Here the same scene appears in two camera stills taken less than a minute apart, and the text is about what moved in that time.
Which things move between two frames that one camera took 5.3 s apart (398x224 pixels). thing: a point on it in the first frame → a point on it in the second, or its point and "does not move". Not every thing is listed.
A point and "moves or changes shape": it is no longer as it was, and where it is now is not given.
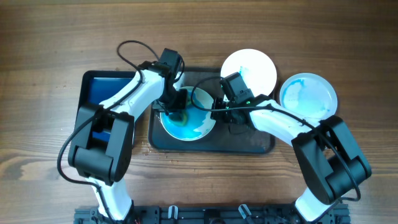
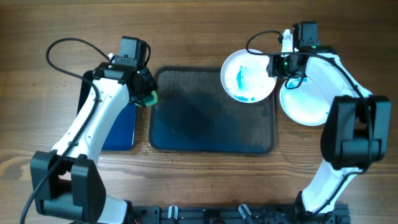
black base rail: (213, 214) does not move
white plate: (309, 95) does not move
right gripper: (217, 114) → (274, 68)
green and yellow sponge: (178, 117) moves or changes shape
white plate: (256, 68) does not move
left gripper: (181, 104) → (151, 83)
